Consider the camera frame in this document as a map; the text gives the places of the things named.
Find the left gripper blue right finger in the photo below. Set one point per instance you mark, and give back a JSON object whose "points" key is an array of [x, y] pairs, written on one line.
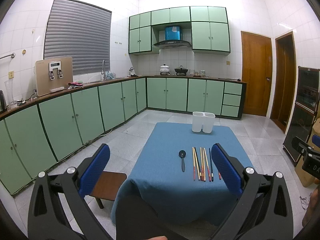
{"points": [[229, 168]]}

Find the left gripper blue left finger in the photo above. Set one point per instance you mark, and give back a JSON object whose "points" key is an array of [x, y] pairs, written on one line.
{"points": [[92, 172]]}

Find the black chopstick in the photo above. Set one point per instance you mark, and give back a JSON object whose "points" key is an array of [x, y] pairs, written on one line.
{"points": [[211, 166]]}

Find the light wooden chopstick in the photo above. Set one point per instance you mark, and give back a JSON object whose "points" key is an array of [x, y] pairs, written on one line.
{"points": [[207, 165]]}

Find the red patterned chopstick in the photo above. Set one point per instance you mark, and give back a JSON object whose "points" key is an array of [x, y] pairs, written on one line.
{"points": [[204, 167]]}

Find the red-tipped wooden chopstick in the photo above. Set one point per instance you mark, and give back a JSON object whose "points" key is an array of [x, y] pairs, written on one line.
{"points": [[194, 168]]}

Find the black spoon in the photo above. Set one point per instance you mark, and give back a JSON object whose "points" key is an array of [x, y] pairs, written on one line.
{"points": [[182, 155]]}

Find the plain wooden chopstick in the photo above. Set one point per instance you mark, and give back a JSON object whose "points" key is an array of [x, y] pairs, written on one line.
{"points": [[197, 164]]}

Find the person's right hand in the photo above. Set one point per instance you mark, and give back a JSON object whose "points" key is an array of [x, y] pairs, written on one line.
{"points": [[314, 200]]}

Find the cardboard box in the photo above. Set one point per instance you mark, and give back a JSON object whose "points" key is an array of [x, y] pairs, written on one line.
{"points": [[305, 178]]}

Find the brown wooden stool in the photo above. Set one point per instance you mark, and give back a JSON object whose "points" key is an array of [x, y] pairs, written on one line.
{"points": [[107, 186]]}

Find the blue table cloth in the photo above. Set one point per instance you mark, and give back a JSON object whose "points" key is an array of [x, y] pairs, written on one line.
{"points": [[158, 179]]}

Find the white twin utensil holder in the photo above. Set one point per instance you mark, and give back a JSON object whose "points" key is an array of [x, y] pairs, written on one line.
{"points": [[203, 122]]}

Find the black glass cabinet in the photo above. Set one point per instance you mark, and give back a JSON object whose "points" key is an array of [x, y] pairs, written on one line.
{"points": [[305, 109]]}

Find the green lower cabinets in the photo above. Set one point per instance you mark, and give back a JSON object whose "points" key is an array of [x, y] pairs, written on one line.
{"points": [[39, 134]]}

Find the green cabinets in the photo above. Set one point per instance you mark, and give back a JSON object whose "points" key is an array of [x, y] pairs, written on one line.
{"points": [[39, 134], [206, 28]]}

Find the open wooden doorway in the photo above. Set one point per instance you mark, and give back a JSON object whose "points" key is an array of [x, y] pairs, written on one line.
{"points": [[285, 80]]}

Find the red cloth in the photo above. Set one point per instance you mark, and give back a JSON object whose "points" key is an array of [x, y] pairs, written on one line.
{"points": [[75, 84]]}

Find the chrome faucet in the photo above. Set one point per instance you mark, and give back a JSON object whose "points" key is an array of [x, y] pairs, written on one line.
{"points": [[103, 70]]}

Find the clear glass jug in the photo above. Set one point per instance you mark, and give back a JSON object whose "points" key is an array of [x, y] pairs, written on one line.
{"points": [[13, 89]]}

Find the black wok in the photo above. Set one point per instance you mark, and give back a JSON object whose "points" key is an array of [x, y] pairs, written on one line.
{"points": [[181, 71]]}

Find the white pot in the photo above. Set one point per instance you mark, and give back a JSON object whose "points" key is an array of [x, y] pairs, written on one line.
{"points": [[164, 70]]}

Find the closed wooden door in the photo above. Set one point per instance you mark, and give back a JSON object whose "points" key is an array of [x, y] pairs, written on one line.
{"points": [[256, 72]]}

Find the green upper cabinets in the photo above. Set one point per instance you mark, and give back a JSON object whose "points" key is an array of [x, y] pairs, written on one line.
{"points": [[206, 28]]}

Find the black range hood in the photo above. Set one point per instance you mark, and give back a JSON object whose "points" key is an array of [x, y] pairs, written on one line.
{"points": [[169, 44]]}

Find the grey window blind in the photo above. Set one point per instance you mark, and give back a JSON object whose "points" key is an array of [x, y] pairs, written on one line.
{"points": [[81, 31]]}

